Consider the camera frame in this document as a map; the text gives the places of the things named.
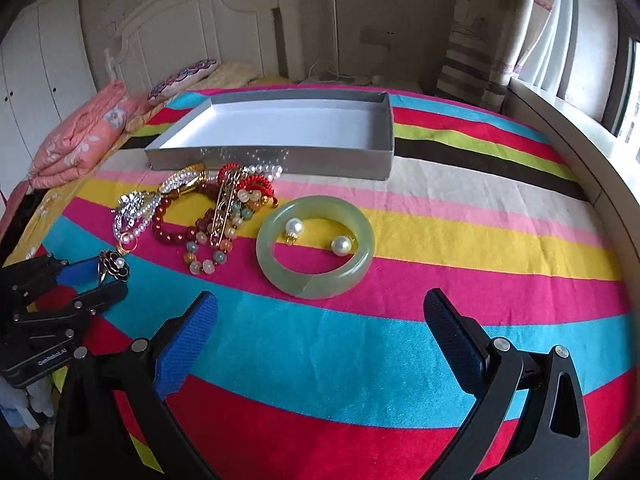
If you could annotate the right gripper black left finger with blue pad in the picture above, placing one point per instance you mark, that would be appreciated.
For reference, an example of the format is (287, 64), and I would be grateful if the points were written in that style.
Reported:
(113, 420)

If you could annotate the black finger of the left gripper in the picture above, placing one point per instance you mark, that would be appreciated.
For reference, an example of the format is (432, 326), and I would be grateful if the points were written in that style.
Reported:
(97, 300)

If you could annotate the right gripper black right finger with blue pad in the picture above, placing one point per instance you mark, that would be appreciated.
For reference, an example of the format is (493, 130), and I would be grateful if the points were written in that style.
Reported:
(550, 440)

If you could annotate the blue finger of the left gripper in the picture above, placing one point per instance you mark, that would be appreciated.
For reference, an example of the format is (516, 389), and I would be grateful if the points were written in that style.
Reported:
(83, 274)

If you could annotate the silver rhinestone brooch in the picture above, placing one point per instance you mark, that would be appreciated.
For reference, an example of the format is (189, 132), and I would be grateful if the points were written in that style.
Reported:
(137, 204)

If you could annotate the gold bar hair clip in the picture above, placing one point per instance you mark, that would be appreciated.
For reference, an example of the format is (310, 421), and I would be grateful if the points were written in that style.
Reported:
(229, 178)

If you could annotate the pearl earring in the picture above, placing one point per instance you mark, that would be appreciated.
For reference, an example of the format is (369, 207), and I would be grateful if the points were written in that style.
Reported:
(342, 245)
(293, 229)

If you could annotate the green jade bangle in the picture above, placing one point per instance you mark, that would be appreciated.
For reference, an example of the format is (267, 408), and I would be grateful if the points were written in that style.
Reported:
(324, 217)

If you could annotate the gold rhinestone bangle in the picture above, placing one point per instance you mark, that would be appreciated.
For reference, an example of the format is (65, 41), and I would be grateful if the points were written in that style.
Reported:
(185, 178)

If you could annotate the pink folded quilt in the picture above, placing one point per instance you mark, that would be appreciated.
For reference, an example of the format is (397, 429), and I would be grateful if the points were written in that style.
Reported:
(76, 145)

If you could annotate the white wardrobe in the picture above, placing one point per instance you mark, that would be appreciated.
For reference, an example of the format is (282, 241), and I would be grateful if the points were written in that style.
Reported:
(45, 76)

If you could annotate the patterned pillow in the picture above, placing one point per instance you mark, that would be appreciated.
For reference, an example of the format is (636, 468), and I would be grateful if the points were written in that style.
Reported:
(178, 82)

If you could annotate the striped colourful bed blanket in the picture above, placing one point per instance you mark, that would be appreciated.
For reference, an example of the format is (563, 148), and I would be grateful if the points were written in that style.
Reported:
(354, 386)

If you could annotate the white wooden headboard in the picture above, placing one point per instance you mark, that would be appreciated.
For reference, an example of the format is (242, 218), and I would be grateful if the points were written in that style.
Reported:
(161, 37)

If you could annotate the grey shallow cardboard box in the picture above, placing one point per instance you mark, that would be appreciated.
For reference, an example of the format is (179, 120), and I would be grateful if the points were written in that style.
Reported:
(314, 131)

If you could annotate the white bedside table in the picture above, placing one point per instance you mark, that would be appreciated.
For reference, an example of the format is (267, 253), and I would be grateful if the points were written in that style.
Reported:
(377, 81)

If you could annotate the white upright lamp pole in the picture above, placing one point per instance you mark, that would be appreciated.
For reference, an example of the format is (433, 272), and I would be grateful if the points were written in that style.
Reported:
(335, 40)

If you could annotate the striped window curtain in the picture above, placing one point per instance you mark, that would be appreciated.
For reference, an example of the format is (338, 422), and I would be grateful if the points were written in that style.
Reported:
(567, 48)

